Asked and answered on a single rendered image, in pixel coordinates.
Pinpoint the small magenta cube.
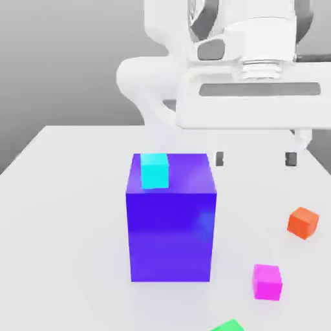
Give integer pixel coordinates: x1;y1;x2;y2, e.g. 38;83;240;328
252;264;283;301

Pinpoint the large blue box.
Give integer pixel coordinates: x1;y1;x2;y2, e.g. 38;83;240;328
125;153;217;283

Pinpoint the small green cube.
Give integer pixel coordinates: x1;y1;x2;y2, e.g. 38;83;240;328
209;318;245;331

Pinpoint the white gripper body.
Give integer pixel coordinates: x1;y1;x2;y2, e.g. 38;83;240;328
175;66;331;131

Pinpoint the small orange cube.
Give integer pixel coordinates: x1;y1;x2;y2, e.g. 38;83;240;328
286;206;320;240

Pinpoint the small cyan cube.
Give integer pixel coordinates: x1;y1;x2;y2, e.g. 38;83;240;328
140;153;169;190

